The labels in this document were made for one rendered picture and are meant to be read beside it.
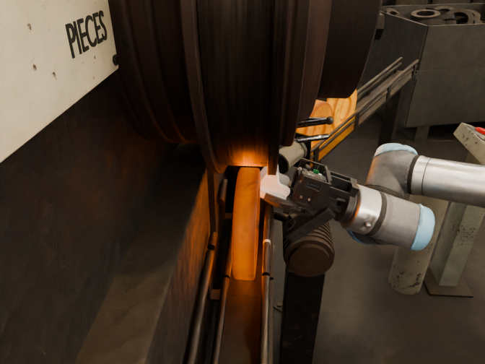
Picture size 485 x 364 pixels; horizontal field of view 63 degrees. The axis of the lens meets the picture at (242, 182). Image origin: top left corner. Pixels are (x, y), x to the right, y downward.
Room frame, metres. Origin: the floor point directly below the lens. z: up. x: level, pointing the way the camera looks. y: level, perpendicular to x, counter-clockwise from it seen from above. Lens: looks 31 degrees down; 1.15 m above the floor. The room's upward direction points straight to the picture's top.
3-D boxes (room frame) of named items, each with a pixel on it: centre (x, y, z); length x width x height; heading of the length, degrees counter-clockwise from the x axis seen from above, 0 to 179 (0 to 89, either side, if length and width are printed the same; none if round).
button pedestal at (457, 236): (1.15, -0.80, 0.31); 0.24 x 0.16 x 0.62; 176
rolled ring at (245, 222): (0.52, -0.01, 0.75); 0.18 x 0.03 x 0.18; 175
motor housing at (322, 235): (0.84, -0.17, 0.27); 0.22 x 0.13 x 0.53; 176
